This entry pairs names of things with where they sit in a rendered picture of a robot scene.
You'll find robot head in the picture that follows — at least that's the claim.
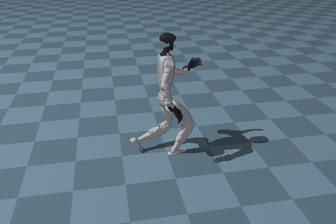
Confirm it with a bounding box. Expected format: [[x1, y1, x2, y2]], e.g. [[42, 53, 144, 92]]
[[160, 33, 176, 56]]

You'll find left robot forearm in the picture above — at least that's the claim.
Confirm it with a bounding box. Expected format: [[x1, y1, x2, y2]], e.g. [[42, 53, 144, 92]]
[[174, 68, 188, 75]]

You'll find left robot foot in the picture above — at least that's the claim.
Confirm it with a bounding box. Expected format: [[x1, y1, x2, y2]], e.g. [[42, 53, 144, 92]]
[[130, 137, 143, 152]]

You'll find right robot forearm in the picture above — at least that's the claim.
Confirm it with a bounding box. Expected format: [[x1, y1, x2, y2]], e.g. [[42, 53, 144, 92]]
[[163, 83, 175, 109]]

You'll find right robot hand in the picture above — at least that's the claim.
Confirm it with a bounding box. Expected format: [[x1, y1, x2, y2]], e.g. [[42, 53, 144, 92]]
[[168, 106, 183, 123]]

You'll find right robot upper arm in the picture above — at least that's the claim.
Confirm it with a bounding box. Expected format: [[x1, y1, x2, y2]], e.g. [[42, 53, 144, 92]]
[[160, 58, 174, 91]]

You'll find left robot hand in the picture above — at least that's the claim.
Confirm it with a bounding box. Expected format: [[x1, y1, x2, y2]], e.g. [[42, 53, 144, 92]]
[[182, 58, 202, 71]]

